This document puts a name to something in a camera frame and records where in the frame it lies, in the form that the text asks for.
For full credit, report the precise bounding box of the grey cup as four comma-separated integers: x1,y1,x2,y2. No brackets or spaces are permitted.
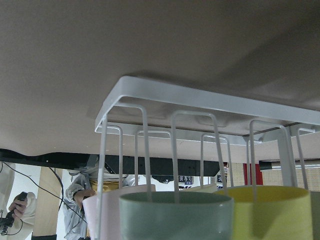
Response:
310,191,320,240

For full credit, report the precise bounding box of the green cup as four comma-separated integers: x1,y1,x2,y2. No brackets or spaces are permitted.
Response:
119,191,234,240

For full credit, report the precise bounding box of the pink cup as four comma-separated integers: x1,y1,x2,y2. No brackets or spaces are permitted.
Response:
83,185,152,240

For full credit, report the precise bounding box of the person in background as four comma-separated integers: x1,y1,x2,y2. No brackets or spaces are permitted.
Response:
0,162,136,240

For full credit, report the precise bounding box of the yellow cup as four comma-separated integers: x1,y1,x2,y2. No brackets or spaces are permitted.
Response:
228,185,313,240

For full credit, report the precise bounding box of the white wire cup rack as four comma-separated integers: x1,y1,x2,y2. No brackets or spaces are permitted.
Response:
94,75,320,240

